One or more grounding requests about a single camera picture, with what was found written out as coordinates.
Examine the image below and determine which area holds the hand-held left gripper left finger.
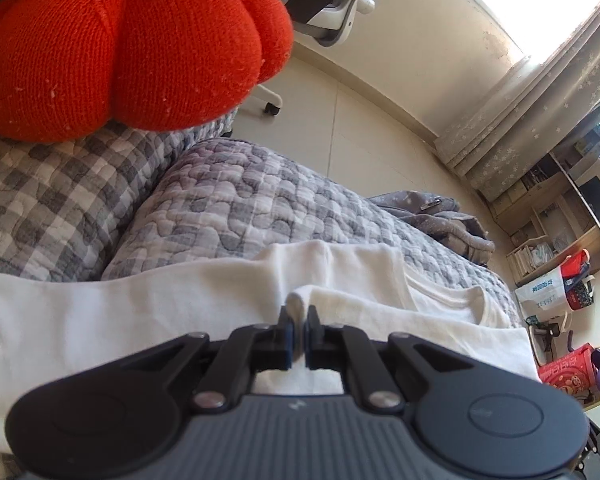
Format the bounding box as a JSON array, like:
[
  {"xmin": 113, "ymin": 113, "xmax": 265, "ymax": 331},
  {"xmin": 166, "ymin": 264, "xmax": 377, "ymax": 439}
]
[{"xmin": 115, "ymin": 305, "xmax": 297, "ymax": 411}]

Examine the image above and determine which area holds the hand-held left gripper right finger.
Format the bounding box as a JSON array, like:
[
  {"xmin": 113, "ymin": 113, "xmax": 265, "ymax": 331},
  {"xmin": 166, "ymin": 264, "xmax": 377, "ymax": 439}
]
[{"xmin": 302, "ymin": 305, "xmax": 486, "ymax": 411}]

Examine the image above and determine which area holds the white t-shirt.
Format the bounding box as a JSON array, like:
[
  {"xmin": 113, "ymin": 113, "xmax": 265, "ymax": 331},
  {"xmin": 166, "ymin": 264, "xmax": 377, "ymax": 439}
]
[{"xmin": 0, "ymin": 240, "xmax": 540, "ymax": 453}]

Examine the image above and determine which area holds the grey pebble quilted sofa cover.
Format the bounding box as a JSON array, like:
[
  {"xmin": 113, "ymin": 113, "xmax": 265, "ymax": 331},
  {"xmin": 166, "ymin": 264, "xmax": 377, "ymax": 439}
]
[{"xmin": 100, "ymin": 137, "xmax": 523, "ymax": 331}]

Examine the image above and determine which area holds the grey crumpled cloth on floor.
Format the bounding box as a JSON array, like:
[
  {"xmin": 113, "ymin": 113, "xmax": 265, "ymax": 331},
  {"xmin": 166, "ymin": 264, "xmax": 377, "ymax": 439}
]
[{"xmin": 367, "ymin": 190, "xmax": 496, "ymax": 266}]

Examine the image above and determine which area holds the wooden file rack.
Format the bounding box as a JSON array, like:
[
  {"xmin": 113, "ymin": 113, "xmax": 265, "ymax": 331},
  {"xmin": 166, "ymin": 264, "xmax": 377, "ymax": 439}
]
[{"xmin": 505, "ymin": 235, "xmax": 556, "ymax": 286}]

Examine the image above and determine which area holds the white shopping bag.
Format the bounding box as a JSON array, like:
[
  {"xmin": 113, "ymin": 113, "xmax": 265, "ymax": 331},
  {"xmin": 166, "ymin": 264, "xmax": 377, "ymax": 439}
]
[{"xmin": 514, "ymin": 267, "xmax": 571, "ymax": 318}]

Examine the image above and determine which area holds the grey checked sofa cover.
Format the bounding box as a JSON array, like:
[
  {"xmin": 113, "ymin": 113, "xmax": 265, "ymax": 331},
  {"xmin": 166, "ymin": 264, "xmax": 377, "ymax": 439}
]
[{"xmin": 0, "ymin": 110, "xmax": 241, "ymax": 480}]

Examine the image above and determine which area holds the red bag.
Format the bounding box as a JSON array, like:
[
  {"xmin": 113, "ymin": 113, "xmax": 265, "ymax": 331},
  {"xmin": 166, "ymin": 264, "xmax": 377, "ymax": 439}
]
[{"xmin": 560, "ymin": 250, "xmax": 592, "ymax": 291}]

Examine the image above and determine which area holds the dark patterned bag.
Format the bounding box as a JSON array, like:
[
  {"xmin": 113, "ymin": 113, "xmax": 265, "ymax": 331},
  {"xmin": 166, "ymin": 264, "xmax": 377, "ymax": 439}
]
[{"xmin": 562, "ymin": 275, "xmax": 596, "ymax": 311}]

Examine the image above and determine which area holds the wooden desk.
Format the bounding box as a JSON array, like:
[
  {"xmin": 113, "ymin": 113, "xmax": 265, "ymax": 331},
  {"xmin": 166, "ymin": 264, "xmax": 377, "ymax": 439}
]
[{"xmin": 490, "ymin": 125, "xmax": 600, "ymax": 286}]

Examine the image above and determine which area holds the beige star curtain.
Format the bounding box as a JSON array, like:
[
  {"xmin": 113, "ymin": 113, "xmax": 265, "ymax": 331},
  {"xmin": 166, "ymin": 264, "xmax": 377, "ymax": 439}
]
[{"xmin": 434, "ymin": 0, "xmax": 600, "ymax": 203}]

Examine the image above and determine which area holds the black monitor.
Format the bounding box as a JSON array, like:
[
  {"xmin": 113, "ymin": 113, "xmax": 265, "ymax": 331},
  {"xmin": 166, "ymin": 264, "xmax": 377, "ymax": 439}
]
[{"xmin": 577, "ymin": 177, "xmax": 600, "ymax": 223}]

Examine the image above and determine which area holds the white office chair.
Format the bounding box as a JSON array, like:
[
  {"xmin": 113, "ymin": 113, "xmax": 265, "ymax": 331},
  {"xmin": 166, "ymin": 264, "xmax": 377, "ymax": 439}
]
[{"xmin": 240, "ymin": 0, "xmax": 377, "ymax": 117}]

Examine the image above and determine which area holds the red knitted cushion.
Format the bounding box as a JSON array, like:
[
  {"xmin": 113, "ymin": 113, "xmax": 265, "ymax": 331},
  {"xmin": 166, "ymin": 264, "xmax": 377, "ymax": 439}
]
[{"xmin": 0, "ymin": 0, "xmax": 295, "ymax": 143}]

